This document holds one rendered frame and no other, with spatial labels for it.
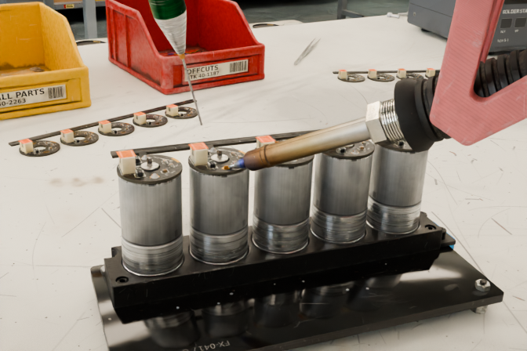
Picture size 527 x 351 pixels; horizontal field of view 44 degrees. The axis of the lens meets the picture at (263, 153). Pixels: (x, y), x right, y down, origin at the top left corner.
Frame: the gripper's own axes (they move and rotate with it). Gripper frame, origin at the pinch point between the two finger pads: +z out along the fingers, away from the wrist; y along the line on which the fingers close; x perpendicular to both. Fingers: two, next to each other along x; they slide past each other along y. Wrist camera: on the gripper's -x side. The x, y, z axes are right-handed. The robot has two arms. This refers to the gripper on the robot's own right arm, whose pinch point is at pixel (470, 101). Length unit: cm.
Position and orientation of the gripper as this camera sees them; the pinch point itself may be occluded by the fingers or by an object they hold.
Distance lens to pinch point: 21.8
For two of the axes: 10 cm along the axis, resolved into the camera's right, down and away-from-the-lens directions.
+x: 7.9, 5.9, -1.4
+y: -4.1, 3.5, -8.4
